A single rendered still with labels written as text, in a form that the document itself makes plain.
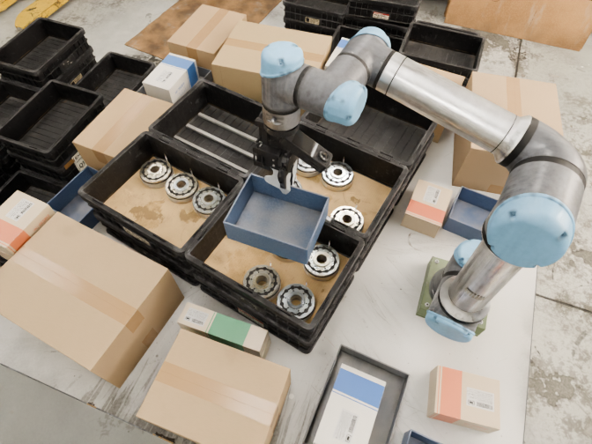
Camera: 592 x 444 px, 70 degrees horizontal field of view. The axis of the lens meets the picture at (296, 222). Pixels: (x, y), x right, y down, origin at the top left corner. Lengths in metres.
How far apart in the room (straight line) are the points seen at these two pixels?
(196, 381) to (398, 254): 0.74
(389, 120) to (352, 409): 0.99
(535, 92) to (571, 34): 2.12
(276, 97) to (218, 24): 1.26
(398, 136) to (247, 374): 0.96
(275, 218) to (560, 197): 0.59
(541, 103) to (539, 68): 1.87
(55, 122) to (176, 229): 1.18
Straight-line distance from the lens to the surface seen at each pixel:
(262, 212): 1.02
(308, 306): 1.13
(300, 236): 0.98
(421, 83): 0.81
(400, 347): 1.30
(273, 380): 1.08
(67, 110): 2.38
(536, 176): 0.77
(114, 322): 1.16
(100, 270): 1.24
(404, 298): 1.36
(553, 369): 2.28
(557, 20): 3.86
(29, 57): 2.82
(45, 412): 2.20
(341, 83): 0.74
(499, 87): 1.76
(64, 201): 1.67
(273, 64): 0.75
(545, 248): 0.75
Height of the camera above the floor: 1.91
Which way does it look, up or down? 57 degrees down
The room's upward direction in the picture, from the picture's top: straight up
